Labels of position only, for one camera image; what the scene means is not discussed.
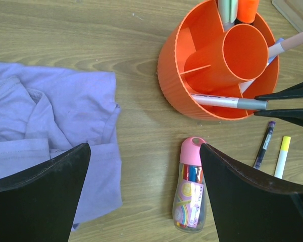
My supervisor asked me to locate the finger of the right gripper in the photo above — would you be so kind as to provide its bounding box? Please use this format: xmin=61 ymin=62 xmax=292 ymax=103
xmin=254 ymin=108 xmax=303 ymax=127
xmin=255 ymin=82 xmax=303 ymax=101

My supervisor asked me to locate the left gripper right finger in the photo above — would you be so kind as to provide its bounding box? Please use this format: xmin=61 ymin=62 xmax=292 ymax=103
xmin=200 ymin=144 xmax=303 ymax=241

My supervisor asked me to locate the blue capped white marker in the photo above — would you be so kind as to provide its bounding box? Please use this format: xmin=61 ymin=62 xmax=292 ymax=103
xmin=267 ymin=38 xmax=285 ymax=66

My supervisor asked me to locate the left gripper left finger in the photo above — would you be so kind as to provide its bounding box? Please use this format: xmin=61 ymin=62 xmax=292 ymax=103
xmin=0 ymin=144 xmax=91 ymax=241

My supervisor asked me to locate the dark purple pen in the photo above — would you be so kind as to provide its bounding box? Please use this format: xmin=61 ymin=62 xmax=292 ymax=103
xmin=253 ymin=121 xmax=276 ymax=169

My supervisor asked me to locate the mint green highlighter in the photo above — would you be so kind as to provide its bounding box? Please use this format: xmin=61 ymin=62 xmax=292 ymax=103
xmin=217 ymin=0 xmax=238 ymax=32

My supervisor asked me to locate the purple cloth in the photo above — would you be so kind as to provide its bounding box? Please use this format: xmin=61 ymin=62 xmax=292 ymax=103
xmin=0 ymin=62 xmax=123 ymax=228

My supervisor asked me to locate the yellow capped white marker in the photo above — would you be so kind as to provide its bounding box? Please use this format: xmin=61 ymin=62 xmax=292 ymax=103
xmin=274 ymin=136 xmax=291 ymax=179

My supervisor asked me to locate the pink capped marker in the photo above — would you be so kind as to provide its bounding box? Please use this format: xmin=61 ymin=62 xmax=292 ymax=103
xmin=235 ymin=31 xmax=303 ymax=97

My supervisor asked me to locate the red pen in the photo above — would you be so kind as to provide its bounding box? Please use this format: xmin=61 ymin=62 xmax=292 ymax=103
xmin=191 ymin=94 xmax=268 ymax=110

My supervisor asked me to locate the orange round desk organizer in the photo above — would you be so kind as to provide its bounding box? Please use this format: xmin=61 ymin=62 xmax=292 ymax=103
xmin=157 ymin=1 xmax=279 ymax=120

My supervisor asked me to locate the black orange highlighter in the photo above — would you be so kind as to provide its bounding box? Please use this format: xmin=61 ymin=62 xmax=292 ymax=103
xmin=235 ymin=0 xmax=260 ymax=24

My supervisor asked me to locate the pink lidded marker bottle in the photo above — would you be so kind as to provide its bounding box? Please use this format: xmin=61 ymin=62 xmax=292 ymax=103
xmin=172 ymin=137 xmax=206 ymax=233

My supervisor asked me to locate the wooden clothes rack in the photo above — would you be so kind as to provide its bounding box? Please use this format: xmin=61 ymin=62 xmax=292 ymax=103
xmin=271 ymin=0 xmax=303 ymax=34

